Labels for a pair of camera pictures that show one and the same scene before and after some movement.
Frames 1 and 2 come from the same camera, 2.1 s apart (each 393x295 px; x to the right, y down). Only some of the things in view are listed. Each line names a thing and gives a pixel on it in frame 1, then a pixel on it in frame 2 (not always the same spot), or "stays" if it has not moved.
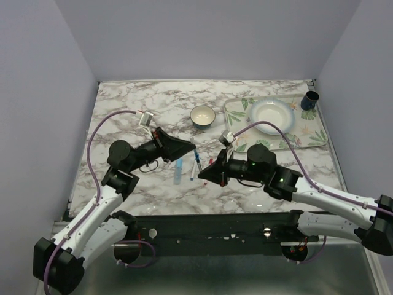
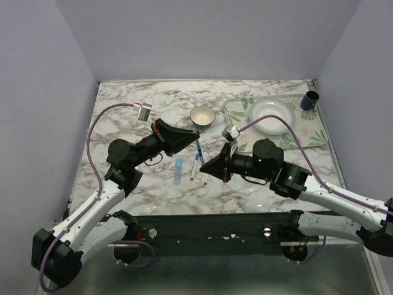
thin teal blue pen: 197,157 → 199,150
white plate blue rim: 274,110 stays
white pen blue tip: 193,171 stays
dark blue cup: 309,100 stays
